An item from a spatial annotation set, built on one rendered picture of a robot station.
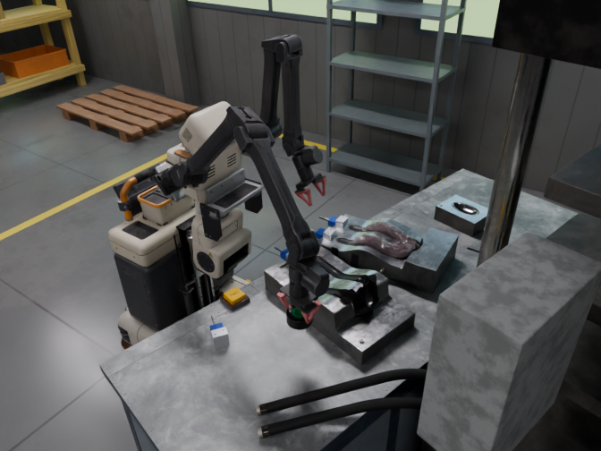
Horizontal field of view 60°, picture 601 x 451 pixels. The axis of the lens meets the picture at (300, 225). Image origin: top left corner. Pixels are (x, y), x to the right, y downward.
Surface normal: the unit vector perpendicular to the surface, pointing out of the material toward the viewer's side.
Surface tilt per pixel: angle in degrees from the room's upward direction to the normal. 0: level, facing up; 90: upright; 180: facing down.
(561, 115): 90
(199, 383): 0
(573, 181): 0
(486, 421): 90
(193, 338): 0
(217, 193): 90
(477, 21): 90
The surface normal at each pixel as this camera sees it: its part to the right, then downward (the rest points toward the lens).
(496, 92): -0.58, 0.46
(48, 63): 0.82, 0.30
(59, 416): -0.03, -0.83
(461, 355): -0.76, 0.37
